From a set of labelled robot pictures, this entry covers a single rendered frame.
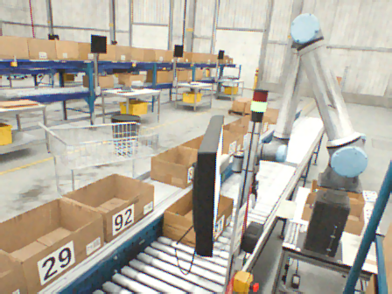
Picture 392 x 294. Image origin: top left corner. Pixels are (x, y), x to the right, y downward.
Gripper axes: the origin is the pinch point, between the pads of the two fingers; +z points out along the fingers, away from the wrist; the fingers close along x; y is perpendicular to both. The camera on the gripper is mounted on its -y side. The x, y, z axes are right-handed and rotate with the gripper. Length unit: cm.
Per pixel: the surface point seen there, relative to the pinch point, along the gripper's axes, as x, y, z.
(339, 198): -45.1, 18.0, -6.6
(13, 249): 79, -84, 1
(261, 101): -16, -44, -62
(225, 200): 20.8, 19.4, 8.4
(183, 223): 30.3, -19.6, 8.2
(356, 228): -58, 51, 26
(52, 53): 494, 291, -102
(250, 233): -13.8, -39.8, -7.6
